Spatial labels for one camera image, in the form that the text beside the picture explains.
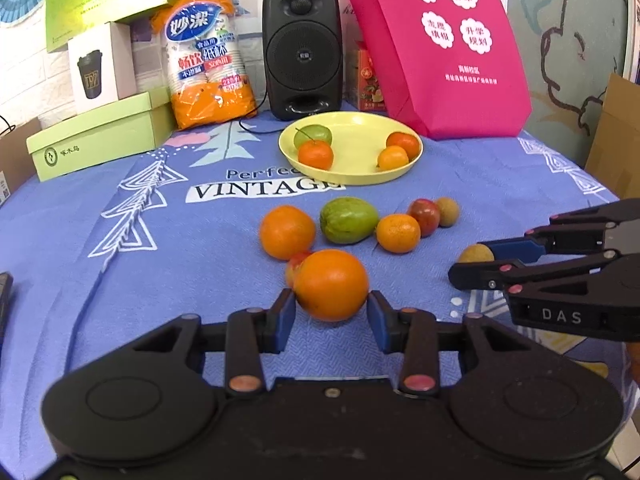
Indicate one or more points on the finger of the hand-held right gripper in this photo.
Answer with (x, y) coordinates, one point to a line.
(520, 249)
(495, 276)

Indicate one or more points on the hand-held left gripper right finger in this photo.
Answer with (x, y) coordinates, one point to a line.
(378, 323)

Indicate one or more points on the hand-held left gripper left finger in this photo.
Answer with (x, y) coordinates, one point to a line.
(284, 321)

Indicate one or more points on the brown longan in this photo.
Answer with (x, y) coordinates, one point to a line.
(475, 254)
(447, 211)

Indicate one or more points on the large orange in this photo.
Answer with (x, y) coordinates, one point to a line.
(331, 284)
(287, 232)

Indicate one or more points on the yellow plate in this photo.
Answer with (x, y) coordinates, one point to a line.
(357, 145)

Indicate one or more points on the peach behind front orange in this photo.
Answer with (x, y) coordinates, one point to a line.
(297, 264)

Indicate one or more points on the red apple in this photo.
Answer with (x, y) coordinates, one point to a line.
(425, 214)

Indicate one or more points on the green mango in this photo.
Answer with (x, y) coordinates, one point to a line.
(348, 220)

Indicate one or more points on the blue printed tablecloth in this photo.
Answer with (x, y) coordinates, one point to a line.
(200, 240)

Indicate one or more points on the small yellow-orange tangerine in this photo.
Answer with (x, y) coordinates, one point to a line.
(392, 158)

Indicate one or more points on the green apple on plate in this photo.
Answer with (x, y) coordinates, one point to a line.
(314, 134)

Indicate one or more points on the pink paper bag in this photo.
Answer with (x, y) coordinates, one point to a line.
(440, 45)

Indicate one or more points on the red printed carton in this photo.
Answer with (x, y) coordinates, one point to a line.
(367, 80)

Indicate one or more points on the light green shoebox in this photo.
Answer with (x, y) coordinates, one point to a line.
(95, 137)

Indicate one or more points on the black speaker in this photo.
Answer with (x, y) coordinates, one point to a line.
(301, 52)

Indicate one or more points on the orange paper cup package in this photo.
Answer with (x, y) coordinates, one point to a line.
(205, 55)

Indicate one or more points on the white box with cup print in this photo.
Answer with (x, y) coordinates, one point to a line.
(100, 65)

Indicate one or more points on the brown cardboard box with label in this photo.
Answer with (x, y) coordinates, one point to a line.
(12, 160)

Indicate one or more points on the green gift box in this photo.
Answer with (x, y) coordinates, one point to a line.
(107, 0)

